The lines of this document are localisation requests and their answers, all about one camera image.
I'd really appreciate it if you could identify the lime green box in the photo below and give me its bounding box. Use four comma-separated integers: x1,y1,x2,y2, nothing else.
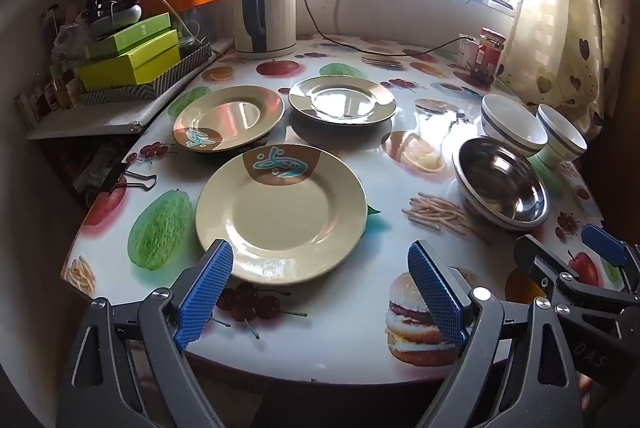
84,29,180,60
95,12,172,44
76,45,182,92

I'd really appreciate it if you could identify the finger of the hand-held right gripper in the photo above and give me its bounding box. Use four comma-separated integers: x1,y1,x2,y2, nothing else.
581,224,640,296
513,234,636,309

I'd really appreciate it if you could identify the stainless steel bowl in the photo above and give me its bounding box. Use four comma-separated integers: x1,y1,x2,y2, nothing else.
452,137,551,231

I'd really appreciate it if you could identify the zigzag patterned tray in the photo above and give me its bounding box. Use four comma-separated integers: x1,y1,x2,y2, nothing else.
80,43,213,106

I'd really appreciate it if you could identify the black power cable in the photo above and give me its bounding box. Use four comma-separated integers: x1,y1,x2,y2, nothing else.
295,0,478,58

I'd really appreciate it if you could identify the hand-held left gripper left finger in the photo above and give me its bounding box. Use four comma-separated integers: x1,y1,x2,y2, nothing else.
56,238,236,428

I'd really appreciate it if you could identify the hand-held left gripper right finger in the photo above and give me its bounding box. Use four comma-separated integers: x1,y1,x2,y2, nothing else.
407,239,586,428

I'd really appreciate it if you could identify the glass jar with red label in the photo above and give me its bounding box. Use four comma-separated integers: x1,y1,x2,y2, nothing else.
472,27,507,84

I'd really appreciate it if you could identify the white bowl with blue stripes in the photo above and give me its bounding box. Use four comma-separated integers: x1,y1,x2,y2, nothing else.
530,104,588,169
480,94,548,159

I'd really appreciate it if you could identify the beige plate with brown patch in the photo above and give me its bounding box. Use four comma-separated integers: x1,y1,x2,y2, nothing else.
195,144,368,285
288,75,398,127
172,85,286,154

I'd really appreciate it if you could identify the cream heart print curtain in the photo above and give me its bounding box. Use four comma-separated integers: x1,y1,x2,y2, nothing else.
507,0,621,134

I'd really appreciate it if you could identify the white shelf board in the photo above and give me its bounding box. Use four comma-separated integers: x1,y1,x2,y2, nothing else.
25,100,161,141

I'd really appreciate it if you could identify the grey oval device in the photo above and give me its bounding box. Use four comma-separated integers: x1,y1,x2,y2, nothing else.
89,0,143,29

